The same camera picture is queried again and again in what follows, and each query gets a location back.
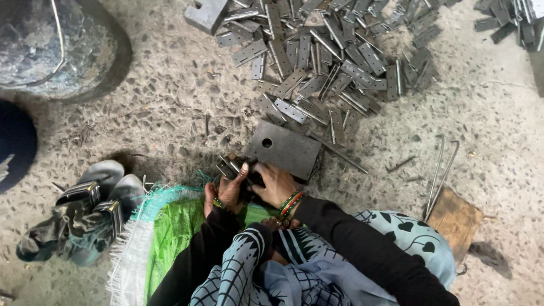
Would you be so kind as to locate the person's right hand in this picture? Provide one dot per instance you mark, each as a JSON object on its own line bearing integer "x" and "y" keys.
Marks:
{"x": 276, "y": 182}

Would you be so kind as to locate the person's left hand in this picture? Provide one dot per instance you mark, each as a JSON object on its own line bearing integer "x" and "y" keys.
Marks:
{"x": 227, "y": 193}

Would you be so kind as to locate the person's right fingers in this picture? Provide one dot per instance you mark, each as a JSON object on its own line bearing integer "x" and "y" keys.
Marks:
{"x": 258, "y": 173}

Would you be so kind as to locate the bunch of dark metal hinges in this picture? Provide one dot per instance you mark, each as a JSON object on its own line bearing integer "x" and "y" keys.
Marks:
{"x": 231, "y": 166}

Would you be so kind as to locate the grey steel plate with hole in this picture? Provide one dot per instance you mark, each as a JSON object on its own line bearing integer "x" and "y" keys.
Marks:
{"x": 284, "y": 149}

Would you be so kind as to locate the red green wrist bangles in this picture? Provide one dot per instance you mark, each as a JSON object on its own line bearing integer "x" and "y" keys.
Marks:
{"x": 290, "y": 204}

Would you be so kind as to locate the green gold wrist bangle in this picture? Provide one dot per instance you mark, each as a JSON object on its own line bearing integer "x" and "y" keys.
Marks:
{"x": 219, "y": 205}

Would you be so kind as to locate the long thin metal rod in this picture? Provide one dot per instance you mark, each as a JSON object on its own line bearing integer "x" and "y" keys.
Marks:
{"x": 340, "y": 154}

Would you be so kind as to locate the green woven sack mat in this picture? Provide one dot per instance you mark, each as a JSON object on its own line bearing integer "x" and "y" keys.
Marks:
{"x": 170, "y": 238}

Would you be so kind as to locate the person's patterned blue clothing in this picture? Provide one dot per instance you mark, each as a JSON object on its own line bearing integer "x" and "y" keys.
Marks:
{"x": 323, "y": 263}

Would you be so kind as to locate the large pile of metal hinges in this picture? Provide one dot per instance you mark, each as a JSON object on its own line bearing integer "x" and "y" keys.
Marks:
{"x": 323, "y": 59}

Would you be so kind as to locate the grey striped sandal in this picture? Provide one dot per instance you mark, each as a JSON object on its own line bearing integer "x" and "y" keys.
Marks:
{"x": 121, "y": 199}
{"x": 91, "y": 182}

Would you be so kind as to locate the short loose metal pin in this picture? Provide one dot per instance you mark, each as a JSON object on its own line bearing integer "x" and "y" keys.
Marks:
{"x": 400, "y": 164}

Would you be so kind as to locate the grey notched steel block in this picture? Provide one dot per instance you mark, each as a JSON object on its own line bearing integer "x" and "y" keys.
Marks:
{"x": 205, "y": 15}

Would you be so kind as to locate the brown wooden board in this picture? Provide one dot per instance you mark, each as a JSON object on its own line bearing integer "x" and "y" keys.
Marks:
{"x": 455, "y": 222}

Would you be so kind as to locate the dirty grey rag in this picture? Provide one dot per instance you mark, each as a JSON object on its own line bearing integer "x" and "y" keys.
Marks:
{"x": 63, "y": 236}

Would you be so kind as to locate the dark round container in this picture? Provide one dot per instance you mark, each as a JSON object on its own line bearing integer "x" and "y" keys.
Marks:
{"x": 15, "y": 144}

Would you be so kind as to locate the dented metal bucket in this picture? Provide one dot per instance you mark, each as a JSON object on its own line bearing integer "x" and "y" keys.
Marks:
{"x": 51, "y": 42}

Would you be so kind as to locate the small heap of metal hinges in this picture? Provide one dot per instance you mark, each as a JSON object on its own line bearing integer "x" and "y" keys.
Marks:
{"x": 514, "y": 21}

